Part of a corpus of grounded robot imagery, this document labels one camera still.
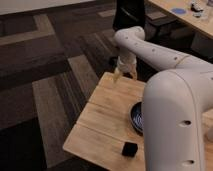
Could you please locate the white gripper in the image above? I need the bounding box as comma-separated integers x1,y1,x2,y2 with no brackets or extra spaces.
113,49,137,83

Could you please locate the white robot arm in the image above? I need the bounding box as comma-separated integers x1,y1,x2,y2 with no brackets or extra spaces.
114,26,213,171

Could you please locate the dark blue patterned bowl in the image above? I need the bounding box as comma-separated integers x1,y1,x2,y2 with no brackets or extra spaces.
130,102,143,134

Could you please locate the black office chair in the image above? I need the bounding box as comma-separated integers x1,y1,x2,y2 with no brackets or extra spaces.
112,0,176,42

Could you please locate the small black cube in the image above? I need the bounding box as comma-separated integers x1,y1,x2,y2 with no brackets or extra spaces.
122,142,138,157

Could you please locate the blue round disc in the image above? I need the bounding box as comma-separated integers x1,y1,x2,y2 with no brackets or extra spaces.
171,8,186,14

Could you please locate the light wooden desk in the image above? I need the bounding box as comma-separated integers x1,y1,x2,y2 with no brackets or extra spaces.
148,0,213,39

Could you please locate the small grey white object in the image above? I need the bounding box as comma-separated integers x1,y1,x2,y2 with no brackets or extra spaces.
190,1,203,18

